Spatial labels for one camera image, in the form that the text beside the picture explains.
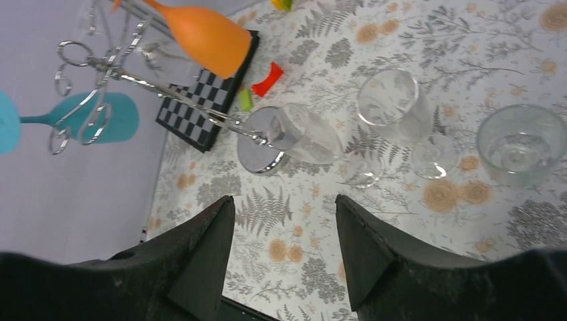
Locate blue wine glass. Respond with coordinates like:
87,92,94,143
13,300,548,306
1,92,140,154

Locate orange wine glass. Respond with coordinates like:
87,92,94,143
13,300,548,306
110,0,253,81

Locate ribbed clear tumbler glass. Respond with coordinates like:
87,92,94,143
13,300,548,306
475,104,566,188

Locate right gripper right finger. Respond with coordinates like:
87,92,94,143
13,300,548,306
336,195,566,320

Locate floral tablecloth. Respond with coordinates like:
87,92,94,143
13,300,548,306
144,1,566,320

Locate green small block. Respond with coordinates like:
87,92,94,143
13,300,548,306
239,88,253,112

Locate red white block toy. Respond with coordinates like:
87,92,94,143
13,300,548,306
271,0,294,12

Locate chrome wine glass rack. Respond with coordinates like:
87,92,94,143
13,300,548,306
55,1,289,175

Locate clear wine glass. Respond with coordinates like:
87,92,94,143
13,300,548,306
266,103,383,189
357,68,460,180

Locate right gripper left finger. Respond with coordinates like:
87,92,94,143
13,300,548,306
1,196,235,320

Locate black white checkerboard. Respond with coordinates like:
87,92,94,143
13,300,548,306
156,30,260,152

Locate red curved block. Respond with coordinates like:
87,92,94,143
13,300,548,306
251,62,284,98

